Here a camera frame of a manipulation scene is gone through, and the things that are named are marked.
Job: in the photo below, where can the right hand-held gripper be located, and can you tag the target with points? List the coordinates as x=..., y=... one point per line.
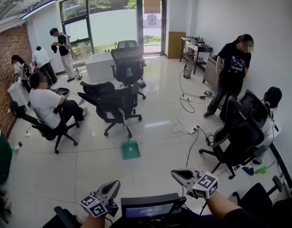
x=205, y=185

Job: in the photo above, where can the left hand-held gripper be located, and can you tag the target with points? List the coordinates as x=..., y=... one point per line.
x=92, y=204

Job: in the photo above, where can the green dustpan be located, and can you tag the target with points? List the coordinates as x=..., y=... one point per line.
x=130, y=151

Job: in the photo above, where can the person's left forearm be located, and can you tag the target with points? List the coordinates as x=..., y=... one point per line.
x=93, y=222

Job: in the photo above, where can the person's right forearm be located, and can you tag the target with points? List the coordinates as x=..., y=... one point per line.
x=222, y=205

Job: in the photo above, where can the black chest-mounted display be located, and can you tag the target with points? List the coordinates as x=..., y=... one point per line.
x=148, y=198

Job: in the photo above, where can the white power strip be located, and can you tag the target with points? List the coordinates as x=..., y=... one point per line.
x=186, y=99
x=192, y=130

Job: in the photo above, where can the black mesh office chair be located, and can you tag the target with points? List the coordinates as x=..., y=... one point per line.
x=255, y=198
x=128, y=63
x=238, y=132
x=43, y=127
x=62, y=216
x=117, y=103

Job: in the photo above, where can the blue cloth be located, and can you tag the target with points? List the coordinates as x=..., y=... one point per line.
x=248, y=171

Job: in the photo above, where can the person's black shirt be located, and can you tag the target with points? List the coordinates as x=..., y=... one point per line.
x=243, y=220

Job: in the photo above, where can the small metal device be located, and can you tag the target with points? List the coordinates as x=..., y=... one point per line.
x=208, y=93

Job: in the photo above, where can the gray flat plastic piece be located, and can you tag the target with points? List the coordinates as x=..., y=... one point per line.
x=81, y=102

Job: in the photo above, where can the small blue object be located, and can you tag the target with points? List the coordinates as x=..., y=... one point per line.
x=142, y=85

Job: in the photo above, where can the white floor adapter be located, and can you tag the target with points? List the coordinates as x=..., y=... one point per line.
x=27, y=134

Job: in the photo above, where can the green spray bottle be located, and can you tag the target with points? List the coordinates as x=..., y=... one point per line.
x=15, y=148

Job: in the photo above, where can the brown wooden cabinet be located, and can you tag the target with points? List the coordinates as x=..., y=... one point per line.
x=210, y=70

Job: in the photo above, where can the gray chair seat shell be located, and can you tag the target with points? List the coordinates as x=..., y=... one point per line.
x=62, y=91

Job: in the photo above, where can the green bin with white lid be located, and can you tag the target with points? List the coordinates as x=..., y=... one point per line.
x=2, y=158

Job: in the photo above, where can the large white desk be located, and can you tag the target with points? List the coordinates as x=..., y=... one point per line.
x=98, y=64

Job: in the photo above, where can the black shelf table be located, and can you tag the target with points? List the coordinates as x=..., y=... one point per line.
x=204, y=48

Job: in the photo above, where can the brown wooden board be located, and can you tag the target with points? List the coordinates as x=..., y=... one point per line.
x=177, y=45

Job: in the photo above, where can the low white cabinet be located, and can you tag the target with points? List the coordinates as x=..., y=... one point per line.
x=17, y=94

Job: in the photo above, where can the red and white paper notices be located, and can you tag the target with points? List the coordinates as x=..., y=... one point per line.
x=152, y=21

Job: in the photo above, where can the brown door blind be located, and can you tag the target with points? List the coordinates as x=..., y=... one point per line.
x=152, y=1

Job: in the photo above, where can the ceiling light strip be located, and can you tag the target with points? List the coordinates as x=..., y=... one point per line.
x=39, y=8

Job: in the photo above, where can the black-framed glass window wall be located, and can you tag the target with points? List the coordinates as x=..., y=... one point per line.
x=112, y=27

